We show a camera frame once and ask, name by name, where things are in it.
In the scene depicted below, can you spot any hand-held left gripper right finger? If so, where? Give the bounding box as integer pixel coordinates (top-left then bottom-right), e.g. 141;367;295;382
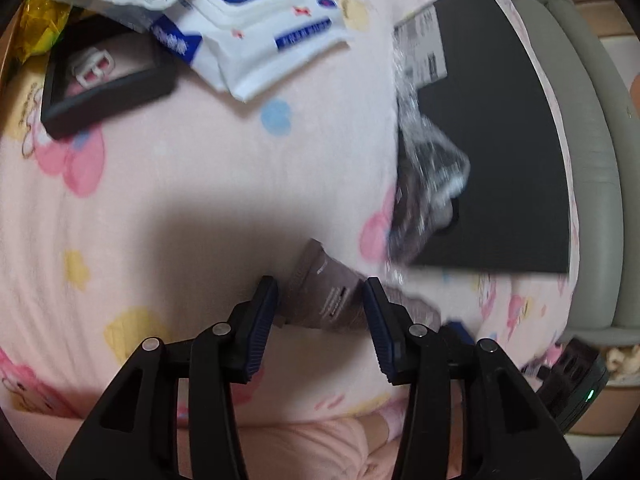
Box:
362;276;583;480

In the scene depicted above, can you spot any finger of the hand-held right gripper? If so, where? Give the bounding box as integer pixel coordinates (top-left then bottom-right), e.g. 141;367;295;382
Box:
440;317;476;348

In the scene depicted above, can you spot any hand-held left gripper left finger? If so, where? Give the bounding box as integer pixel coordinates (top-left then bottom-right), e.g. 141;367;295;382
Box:
56;275;280;480

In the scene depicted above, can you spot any mauve tube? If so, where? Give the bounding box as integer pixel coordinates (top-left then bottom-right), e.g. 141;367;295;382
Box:
277;238;443;333

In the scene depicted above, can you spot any black box lid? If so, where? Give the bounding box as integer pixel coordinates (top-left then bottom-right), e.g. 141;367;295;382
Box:
392;0;573;275

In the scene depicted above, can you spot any pink printed blanket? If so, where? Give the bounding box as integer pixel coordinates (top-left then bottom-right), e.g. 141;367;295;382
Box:
0;0;576;441

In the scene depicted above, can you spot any clear plastic bag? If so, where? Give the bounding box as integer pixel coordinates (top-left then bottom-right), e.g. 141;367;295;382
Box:
387;35;473;268

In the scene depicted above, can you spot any grey green bed headboard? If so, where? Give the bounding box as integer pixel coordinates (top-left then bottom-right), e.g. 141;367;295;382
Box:
512;0;640;333

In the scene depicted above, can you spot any white blue wet wipes pack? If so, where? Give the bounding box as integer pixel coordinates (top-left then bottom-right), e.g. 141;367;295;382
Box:
150;0;351;103

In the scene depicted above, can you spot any white buckle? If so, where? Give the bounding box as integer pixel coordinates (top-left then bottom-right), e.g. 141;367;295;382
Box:
67;45;118;88

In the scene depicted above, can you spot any yellow foil packet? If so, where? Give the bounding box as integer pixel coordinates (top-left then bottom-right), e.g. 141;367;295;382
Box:
12;0;73;61

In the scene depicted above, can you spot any small black frame box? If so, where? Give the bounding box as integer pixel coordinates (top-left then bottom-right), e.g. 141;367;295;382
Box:
40;12;178;141

